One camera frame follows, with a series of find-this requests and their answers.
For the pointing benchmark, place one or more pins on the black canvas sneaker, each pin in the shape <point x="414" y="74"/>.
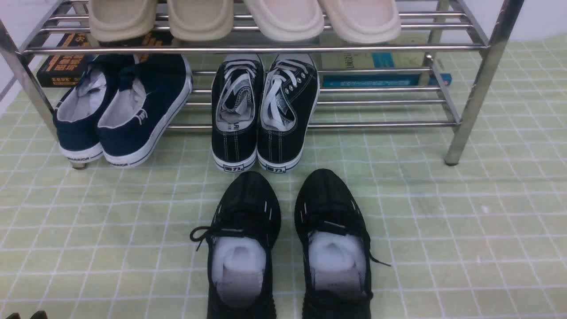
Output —
<point x="290" y="96"/>
<point x="236" y="97"/>

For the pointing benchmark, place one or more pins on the stainless steel shoe rack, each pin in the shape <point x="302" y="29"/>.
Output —
<point x="452" y="28"/>

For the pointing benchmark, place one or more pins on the black knit sneaker right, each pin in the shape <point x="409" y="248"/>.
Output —
<point x="336" y="249"/>

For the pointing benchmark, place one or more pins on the black knit sneaker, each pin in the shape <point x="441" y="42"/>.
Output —
<point x="336" y="249"/>
<point x="240" y="239"/>

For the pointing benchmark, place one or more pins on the black knit sneaker left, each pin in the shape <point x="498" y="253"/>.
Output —
<point x="240" y="239"/>

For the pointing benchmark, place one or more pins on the cream slipper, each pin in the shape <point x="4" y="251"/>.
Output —
<point x="287" y="20"/>
<point x="363" y="21"/>

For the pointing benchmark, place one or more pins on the navy canvas sneaker right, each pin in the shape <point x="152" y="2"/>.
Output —
<point x="149" y="95"/>

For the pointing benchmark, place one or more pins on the navy canvas sneaker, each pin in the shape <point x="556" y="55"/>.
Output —
<point x="149" y="95"/>
<point x="76" y="115"/>

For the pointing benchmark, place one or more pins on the tan blue book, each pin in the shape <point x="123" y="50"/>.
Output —
<point x="372" y="69"/>

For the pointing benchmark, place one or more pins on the cream slipper far right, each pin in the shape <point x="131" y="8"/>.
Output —
<point x="363" y="21"/>

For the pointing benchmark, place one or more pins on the beige slipper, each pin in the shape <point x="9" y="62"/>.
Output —
<point x="117" y="20"/>
<point x="200" y="20"/>

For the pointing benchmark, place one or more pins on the navy canvas sneaker left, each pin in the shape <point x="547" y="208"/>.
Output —
<point x="76" y="115"/>

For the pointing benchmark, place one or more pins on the green checkered floor mat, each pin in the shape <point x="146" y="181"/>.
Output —
<point x="483" y="239"/>

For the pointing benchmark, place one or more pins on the beige slipper far left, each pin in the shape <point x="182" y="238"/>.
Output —
<point x="117" y="20"/>

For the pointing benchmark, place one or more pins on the black orange book box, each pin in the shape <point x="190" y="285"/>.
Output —
<point x="66" y="70"/>

